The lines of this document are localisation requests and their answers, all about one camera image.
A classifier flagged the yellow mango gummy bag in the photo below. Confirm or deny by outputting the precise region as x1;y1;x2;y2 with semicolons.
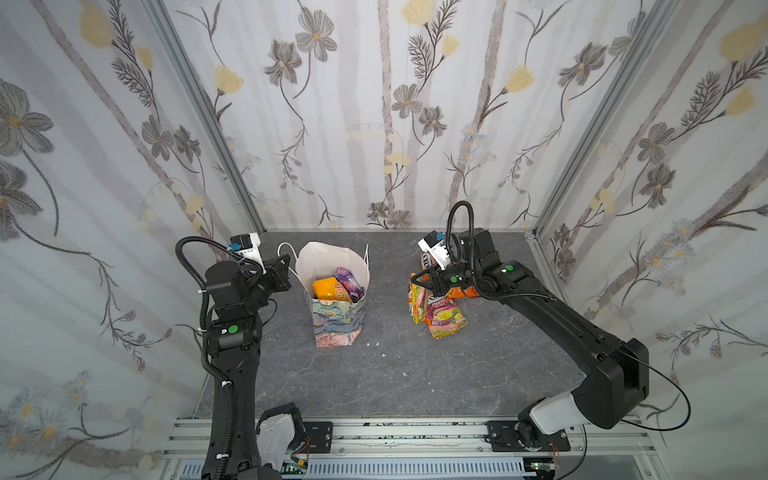
312;277;351;303

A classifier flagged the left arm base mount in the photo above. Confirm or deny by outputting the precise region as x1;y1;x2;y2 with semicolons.
256;402;333;469

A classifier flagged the purple Fox's candy bag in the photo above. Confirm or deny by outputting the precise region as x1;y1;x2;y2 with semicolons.
335;267;365;303

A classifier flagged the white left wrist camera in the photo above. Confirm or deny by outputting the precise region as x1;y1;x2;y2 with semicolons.
229;232;266;273

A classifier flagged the orange corn chips bag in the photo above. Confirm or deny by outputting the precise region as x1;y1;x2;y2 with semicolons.
445;286;480;299

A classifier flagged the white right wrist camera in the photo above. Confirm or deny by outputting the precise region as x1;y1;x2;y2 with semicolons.
417;230;452;270

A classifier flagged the red Fox's candy bag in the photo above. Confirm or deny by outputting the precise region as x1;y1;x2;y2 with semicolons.
420;252;438;270

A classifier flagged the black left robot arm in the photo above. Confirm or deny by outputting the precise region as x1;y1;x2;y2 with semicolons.
175;235;291;479

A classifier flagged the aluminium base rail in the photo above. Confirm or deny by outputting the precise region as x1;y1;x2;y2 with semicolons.
157;383;667;480

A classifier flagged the pink-yellow Fox's candy bag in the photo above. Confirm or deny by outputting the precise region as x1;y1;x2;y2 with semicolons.
425;298;468;339

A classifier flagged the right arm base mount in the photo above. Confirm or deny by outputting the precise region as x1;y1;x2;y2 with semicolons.
484;392;590;453

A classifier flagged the floral white paper bag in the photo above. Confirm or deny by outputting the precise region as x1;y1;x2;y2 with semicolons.
277;242;370;348

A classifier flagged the orange Fox's candy bag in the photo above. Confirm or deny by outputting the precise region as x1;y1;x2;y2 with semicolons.
408;282;429;324

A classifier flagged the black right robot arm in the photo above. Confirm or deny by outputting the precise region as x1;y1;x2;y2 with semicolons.
412;225;649;434

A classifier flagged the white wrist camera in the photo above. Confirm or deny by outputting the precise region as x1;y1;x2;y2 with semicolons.
417;230;452;270
229;232;266;273

